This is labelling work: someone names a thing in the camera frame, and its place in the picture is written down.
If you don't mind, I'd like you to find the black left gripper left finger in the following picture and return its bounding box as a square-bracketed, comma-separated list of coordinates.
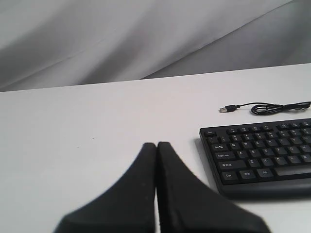
[57, 143, 156, 233]

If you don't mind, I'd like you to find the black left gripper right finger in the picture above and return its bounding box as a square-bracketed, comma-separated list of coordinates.
[157, 142, 270, 233]

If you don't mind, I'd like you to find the black Acer keyboard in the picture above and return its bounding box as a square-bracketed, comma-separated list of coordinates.
[199, 118, 311, 200]

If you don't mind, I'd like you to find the grey backdrop cloth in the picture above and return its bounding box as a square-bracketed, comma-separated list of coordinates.
[0, 0, 311, 91]

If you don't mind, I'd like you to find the black usb cable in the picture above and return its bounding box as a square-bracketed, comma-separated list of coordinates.
[218, 101, 311, 116]

